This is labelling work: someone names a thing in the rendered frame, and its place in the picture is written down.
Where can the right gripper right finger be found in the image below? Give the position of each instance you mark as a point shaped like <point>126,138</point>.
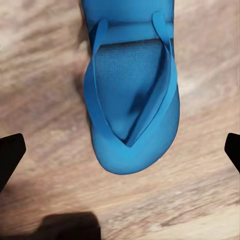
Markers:
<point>232,148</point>

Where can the sandal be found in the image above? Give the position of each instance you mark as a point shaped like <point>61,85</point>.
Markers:
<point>131,83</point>

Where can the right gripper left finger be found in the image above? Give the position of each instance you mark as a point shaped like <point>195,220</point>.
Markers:
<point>12,150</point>

